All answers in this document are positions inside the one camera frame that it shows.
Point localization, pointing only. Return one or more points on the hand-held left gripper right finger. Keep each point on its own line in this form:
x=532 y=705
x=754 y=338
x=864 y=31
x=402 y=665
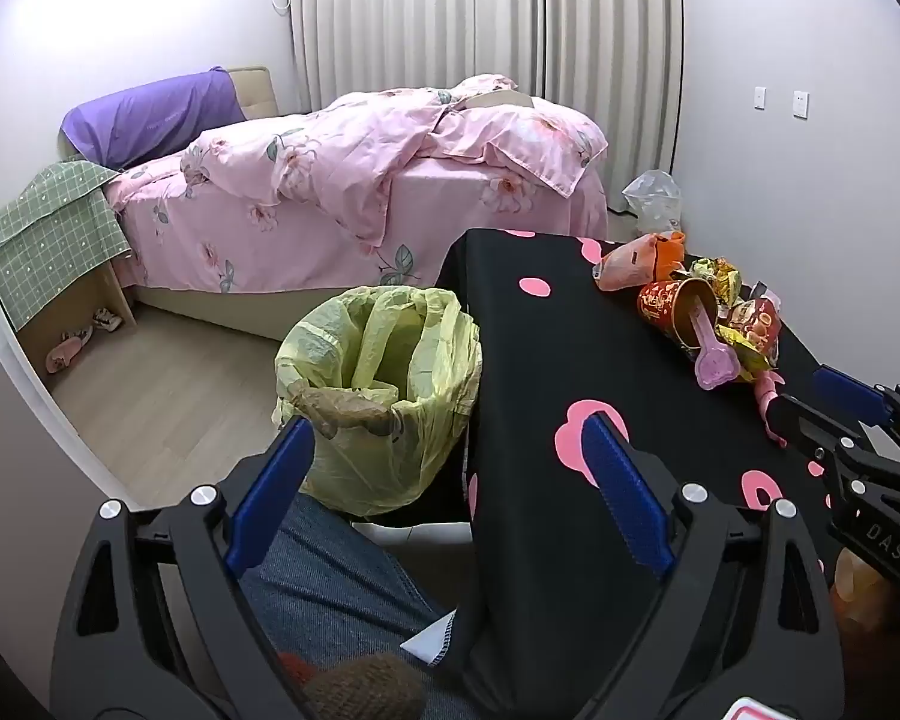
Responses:
x=630 y=499

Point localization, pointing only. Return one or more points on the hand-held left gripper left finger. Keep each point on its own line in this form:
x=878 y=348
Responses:
x=270 y=499

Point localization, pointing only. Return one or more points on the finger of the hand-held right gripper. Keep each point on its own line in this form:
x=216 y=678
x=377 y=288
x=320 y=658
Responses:
x=806 y=424
x=851 y=394

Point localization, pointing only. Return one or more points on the waste bin with yellow liner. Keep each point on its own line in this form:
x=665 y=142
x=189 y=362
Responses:
x=360 y=465

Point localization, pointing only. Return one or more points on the person's right hand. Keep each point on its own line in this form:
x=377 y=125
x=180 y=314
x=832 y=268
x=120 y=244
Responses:
x=866 y=589

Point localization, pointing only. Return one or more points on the pink plastic toy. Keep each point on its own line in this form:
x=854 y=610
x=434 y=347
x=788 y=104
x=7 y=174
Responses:
x=766 y=397

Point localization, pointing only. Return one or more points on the red and yellow snack packet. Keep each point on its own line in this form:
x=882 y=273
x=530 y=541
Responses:
x=754 y=330

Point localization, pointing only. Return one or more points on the pink plastic scoop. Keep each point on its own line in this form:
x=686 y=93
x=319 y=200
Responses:
x=715 y=364

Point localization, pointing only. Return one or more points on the person's leg in jeans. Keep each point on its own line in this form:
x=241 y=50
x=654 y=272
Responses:
x=330 y=592

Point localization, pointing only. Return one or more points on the brown plastic wrapper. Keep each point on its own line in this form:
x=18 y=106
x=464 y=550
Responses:
x=345 y=412

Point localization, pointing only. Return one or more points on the black tablecloth with pink print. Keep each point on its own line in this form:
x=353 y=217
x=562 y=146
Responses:
x=570 y=360

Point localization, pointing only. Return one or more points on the red paper cup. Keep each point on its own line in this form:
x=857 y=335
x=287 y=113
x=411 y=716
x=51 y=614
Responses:
x=664 y=307

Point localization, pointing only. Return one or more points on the orange packet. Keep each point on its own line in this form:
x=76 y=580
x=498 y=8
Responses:
x=671 y=251

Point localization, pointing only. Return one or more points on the salmon pink packet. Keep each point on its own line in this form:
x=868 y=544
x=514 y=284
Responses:
x=622 y=266

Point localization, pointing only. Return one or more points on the white patterned slipper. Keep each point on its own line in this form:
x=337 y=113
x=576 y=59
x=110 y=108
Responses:
x=107 y=319

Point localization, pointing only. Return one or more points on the pink slipper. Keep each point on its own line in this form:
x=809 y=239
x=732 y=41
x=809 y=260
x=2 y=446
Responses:
x=67 y=352

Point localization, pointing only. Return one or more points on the bed with pink floral sheet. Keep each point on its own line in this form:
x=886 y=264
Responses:
x=285 y=240

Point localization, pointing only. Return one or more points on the white wardrobe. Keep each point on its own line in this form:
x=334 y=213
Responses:
x=15 y=427

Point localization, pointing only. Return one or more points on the clear plastic bag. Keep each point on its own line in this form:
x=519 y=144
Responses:
x=652 y=199

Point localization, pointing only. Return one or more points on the green checked cloth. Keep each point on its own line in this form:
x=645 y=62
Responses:
x=52 y=240

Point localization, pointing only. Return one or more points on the pink floral duvet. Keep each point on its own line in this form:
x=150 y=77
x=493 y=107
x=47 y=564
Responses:
x=360 y=135

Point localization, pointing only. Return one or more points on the purple pillow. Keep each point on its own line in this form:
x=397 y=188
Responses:
x=142 y=116

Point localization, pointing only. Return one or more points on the white wall socket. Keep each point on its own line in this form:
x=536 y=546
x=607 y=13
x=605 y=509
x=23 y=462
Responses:
x=800 y=104

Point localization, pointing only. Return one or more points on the white wall switch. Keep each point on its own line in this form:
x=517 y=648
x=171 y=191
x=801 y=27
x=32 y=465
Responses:
x=760 y=96

